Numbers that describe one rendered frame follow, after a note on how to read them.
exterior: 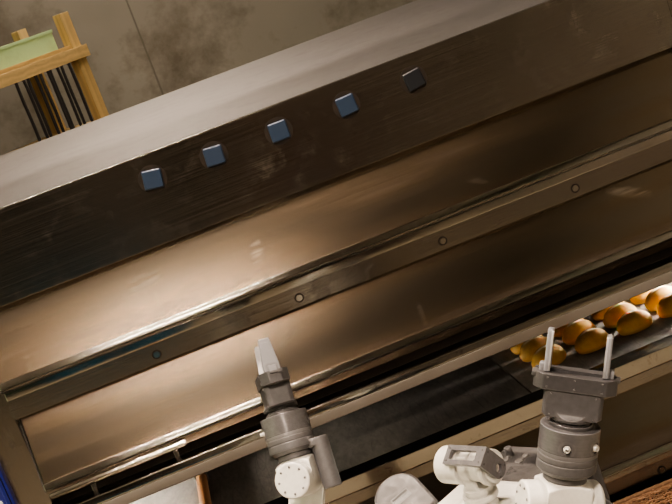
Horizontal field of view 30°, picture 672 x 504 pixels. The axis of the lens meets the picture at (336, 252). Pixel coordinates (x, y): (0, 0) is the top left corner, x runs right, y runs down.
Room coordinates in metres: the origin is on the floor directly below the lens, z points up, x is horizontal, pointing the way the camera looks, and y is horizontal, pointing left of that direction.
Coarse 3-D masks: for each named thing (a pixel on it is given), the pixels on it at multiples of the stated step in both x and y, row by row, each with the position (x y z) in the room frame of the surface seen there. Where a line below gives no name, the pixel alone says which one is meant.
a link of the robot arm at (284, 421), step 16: (256, 384) 2.21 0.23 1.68; (272, 384) 2.14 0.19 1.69; (288, 384) 2.15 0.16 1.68; (272, 400) 2.13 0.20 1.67; (288, 400) 2.13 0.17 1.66; (272, 416) 2.13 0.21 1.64; (288, 416) 2.12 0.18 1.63; (304, 416) 2.14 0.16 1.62; (272, 432) 2.12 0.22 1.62; (288, 432) 2.11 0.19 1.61
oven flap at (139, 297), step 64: (640, 64) 2.98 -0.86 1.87; (512, 128) 2.93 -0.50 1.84; (576, 128) 2.92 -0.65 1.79; (640, 128) 2.92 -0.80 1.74; (320, 192) 2.88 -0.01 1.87; (384, 192) 2.88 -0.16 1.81; (448, 192) 2.88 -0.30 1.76; (512, 192) 2.89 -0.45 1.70; (192, 256) 2.84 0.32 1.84; (256, 256) 2.83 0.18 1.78; (320, 256) 2.83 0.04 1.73; (0, 320) 2.80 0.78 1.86; (64, 320) 2.79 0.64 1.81; (128, 320) 2.79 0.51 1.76; (0, 384) 2.72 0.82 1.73
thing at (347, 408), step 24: (600, 288) 2.91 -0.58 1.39; (648, 288) 2.78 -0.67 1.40; (576, 312) 2.76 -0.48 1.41; (480, 336) 2.89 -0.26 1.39; (528, 336) 2.74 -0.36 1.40; (456, 360) 2.73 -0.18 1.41; (360, 384) 2.86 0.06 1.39; (408, 384) 2.71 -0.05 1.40; (336, 408) 2.70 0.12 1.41; (360, 408) 2.70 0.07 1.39; (240, 432) 2.84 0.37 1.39; (216, 456) 2.67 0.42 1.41; (240, 456) 2.67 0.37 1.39; (120, 480) 2.82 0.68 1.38; (168, 480) 2.65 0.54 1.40
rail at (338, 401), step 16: (656, 272) 2.78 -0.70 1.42; (608, 288) 2.77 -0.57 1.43; (624, 288) 2.78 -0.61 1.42; (576, 304) 2.76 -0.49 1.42; (528, 320) 2.75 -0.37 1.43; (544, 320) 2.75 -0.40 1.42; (496, 336) 2.74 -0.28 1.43; (448, 352) 2.73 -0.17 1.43; (464, 352) 2.73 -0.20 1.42; (416, 368) 2.72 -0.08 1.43; (368, 384) 2.72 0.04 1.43; (384, 384) 2.71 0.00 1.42; (336, 400) 2.70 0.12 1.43; (352, 400) 2.70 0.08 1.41; (256, 432) 2.68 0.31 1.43; (224, 448) 2.67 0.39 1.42; (176, 464) 2.66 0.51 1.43; (192, 464) 2.66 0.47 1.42; (144, 480) 2.65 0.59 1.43; (96, 496) 2.64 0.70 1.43; (112, 496) 2.64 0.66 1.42
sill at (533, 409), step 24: (624, 360) 2.94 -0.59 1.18; (648, 360) 2.92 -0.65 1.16; (504, 408) 2.91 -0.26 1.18; (528, 408) 2.89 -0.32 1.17; (456, 432) 2.88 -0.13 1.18; (480, 432) 2.87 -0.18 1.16; (384, 456) 2.89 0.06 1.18; (408, 456) 2.85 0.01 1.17; (432, 456) 2.86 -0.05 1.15; (360, 480) 2.84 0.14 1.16
